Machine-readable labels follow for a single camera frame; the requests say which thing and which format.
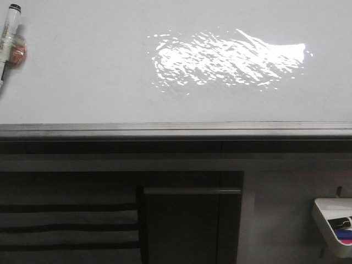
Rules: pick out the white whiteboard marker pen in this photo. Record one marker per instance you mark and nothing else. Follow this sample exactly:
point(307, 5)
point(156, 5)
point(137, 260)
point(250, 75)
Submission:
point(7, 37)

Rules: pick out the dark cabinet panel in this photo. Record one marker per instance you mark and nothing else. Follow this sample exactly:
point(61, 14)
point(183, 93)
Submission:
point(192, 225)

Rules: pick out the orange eraser taped to marker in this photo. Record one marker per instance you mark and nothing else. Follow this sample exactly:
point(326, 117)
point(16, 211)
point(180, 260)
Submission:
point(18, 54)

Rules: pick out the grey black striped fabric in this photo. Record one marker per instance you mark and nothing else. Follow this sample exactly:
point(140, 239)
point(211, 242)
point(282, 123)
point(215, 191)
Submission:
point(72, 233)

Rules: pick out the white plastic storage tray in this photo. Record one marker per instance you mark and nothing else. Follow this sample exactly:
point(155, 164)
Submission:
point(331, 208)

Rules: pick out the black binder clip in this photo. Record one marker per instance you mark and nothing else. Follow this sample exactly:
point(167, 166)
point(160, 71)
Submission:
point(340, 223)

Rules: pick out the white whiteboard with metal frame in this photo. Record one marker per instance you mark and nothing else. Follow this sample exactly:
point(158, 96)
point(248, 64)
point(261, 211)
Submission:
point(181, 69)

